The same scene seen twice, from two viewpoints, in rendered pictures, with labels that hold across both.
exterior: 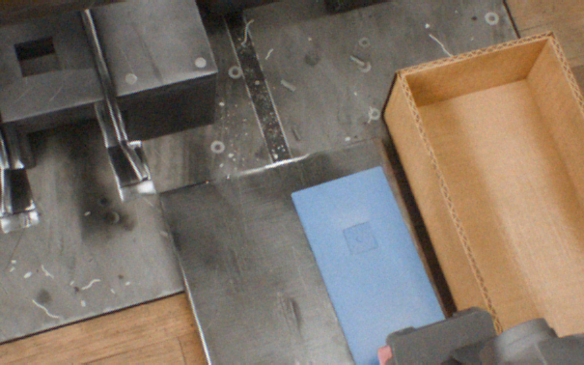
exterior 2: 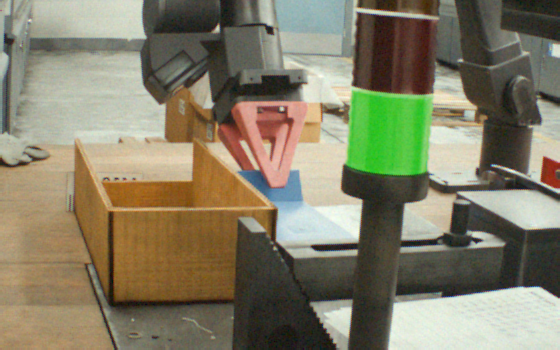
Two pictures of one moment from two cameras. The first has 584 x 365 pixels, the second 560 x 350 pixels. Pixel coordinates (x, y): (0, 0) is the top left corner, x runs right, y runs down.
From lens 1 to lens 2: 1.26 m
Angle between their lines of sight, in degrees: 101
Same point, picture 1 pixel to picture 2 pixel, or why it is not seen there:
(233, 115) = not seen: hidden behind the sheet
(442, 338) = (272, 72)
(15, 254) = not seen: outside the picture
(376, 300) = (288, 213)
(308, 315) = (342, 218)
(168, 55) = (504, 198)
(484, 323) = (243, 73)
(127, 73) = (533, 194)
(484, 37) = (147, 327)
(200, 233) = not seen: hidden behind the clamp
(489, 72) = (164, 257)
